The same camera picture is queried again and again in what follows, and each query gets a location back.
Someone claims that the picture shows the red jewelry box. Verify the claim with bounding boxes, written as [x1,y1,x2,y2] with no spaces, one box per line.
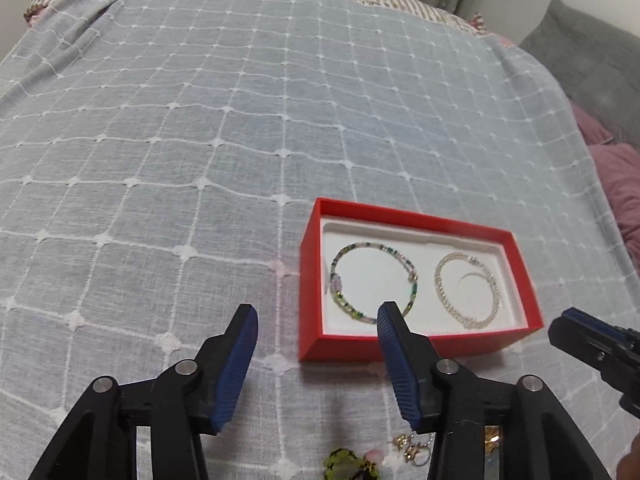
[298,198,544,362]

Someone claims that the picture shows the multicolour beaded bracelet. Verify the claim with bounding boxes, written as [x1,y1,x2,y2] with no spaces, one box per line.
[327,242,420,324]

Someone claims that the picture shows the green beaded bracelet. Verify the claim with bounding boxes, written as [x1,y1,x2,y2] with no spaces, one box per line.
[322,447,384,480]

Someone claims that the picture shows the grey checked bedspread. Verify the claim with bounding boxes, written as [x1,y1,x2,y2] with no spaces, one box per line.
[1,0,639,479]

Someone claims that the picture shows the silver gold small rings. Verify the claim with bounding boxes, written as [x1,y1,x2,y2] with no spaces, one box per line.
[389,431,436,468]

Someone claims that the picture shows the grey pillow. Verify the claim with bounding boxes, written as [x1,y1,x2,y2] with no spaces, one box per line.
[520,0,640,148]

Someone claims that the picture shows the gold ring cluster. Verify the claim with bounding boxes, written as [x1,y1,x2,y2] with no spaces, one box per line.
[484,426,501,455]

